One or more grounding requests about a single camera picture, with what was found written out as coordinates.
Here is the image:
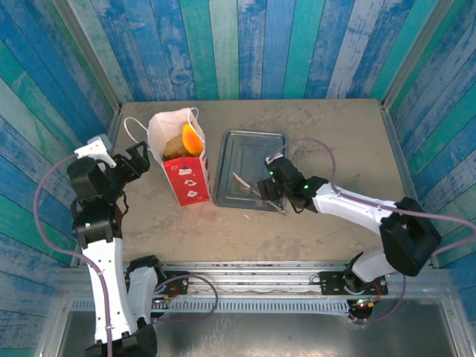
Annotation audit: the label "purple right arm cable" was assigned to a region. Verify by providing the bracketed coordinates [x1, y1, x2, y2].
[273, 137, 476, 324]

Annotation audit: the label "aluminium mounting rail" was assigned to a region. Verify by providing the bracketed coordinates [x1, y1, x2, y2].
[57, 262, 453, 298]

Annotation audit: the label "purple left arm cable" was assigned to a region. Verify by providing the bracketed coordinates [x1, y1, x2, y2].
[33, 154, 219, 357]

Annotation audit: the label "steel sheet panel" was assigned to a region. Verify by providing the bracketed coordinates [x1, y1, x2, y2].
[55, 310, 462, 357]

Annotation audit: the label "yellow orange fake bread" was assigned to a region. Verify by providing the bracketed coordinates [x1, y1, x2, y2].
[181, 122, 206, 158]

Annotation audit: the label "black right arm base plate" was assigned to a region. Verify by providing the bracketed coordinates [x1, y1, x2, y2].
[319, 270, 389, 297]

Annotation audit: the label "grey slotted cable duct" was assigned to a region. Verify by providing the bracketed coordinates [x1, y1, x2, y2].
[70, 298, 353, 316]

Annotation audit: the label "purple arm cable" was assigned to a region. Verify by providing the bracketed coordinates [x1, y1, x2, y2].
[273, 137, 476, 324]
[33, 154, 219, 357]

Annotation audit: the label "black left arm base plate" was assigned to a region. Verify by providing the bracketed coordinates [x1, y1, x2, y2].
[155, 273, 190, 295]

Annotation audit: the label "round brown bun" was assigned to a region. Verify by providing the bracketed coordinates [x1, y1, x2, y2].
[162, 135, 187, 162]

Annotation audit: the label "white red paper bag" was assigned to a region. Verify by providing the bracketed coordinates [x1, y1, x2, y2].
[123, 106, 212, 208]

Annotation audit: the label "aluminium frame post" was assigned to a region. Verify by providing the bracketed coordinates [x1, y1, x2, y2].
[51, 0, 123, 112]
[381, 0, 459, 109]

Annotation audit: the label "metal baking tray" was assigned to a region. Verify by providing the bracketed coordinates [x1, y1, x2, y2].
[212, 129, 290, 213]

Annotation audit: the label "metal tongs with white tips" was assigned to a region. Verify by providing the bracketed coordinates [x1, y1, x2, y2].
[232, 171, 288, 217]

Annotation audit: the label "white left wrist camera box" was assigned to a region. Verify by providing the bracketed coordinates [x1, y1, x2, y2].
[74, 134, 113, 167]

